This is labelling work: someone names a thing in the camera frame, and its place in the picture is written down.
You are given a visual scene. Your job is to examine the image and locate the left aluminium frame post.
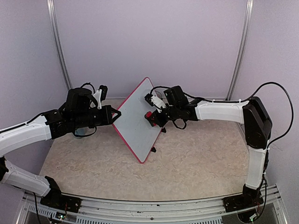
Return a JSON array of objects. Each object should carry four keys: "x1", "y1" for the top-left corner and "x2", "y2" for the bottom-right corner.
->
[{"x1": 46, "y1": 0, "x2": 72, "y2": 90}]

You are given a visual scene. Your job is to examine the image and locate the pink framed whiteboard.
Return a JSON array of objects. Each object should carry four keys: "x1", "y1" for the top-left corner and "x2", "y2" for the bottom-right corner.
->
[{"x1": 113, "y1": 77, "x2": 162, "y2": 163}]

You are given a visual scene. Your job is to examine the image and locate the right aluminium frame post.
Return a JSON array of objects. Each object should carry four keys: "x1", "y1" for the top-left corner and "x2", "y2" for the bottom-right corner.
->
[{"x1": 225, "y1": 0, "x2": 254, "y2": 100}]

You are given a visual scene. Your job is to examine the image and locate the red black whiteboard eraser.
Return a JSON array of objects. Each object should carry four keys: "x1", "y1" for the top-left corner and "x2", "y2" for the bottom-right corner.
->
[{"x1": 144, "y1": 111, "x2": 157, "y2": 127}]

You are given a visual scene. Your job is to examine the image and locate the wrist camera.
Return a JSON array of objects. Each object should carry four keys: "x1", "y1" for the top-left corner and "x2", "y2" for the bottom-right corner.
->
[
  {"x1": 144, "y1": 93, "x2": 166, "y2": 113},
  {"x1": 93, "y1": 85, "x2": 108, "y2": 109}
]

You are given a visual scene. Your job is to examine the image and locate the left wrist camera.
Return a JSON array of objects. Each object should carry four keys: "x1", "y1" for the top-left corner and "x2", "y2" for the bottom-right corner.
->
[{"x1": 93, "y1": 85, "x2": 108, "y2": 109}]

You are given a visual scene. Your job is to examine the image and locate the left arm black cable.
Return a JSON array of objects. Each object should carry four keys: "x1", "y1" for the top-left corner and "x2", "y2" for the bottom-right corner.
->
[{"x1": 81, "y1": 81, "x2": 98, "y2": 105}]

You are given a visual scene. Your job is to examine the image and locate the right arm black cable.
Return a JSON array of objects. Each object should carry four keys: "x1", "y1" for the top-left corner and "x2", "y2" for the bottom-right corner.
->
[{"x1": 149, "y1": 81, "x2": 294, "y2": 144}]

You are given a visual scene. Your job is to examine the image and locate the front aluminium rail base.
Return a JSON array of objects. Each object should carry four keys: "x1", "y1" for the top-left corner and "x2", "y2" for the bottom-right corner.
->
[{"x1": 14, "y1": 185, "x2": 289, "y2": 224}]

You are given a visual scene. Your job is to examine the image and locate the light blue ceramic mug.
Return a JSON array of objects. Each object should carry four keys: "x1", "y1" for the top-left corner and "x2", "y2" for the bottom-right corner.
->
[{"x1": 73, "y1": 128, "x2": 86, "y2": 139}]

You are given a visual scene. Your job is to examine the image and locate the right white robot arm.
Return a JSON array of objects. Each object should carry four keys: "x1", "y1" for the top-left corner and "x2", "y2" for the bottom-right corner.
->
[{"x1": 145, "y1": 87, "x2": 272, "y2": 207}]

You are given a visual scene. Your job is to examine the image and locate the wire whiteboard easel stand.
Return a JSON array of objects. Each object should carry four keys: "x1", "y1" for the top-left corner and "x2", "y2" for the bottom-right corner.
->
[{"x1": 150, "y1": 127, "x2": 167, "y2": 154}]

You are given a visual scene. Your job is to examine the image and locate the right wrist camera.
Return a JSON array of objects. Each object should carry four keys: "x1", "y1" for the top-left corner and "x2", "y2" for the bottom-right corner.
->
[{"x1": 144, "y1": 93, "x2": 166, "y2": 113}]

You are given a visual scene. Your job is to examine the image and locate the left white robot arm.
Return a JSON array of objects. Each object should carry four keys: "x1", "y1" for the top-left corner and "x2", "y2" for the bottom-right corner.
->
[{"x1": 0, "y1": 83, "x2": 121, "y2": 208}]

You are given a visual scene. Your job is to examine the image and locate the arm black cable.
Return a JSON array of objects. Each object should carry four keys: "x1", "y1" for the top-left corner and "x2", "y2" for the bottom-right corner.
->
[
  {"x1": 81, "y1": 81, "x2": 98, "y2": 105},
  {"x1": 149, "y1": 81, "x2": 294, "y2": 144}
]

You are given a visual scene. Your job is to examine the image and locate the aluminium frame post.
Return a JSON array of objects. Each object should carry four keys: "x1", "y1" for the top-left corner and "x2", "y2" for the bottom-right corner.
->
[
  {"x1": 46, "y1": 0, "x2": 72, "y2": 90},
  {"x1": 225, "y1": 0, "x2": 254, "y2": 100}
]

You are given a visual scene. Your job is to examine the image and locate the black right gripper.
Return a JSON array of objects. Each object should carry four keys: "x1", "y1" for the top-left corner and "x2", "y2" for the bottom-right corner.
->
[{"x1": 147, "y1": 103, "x2": 179, "y2": 128}]

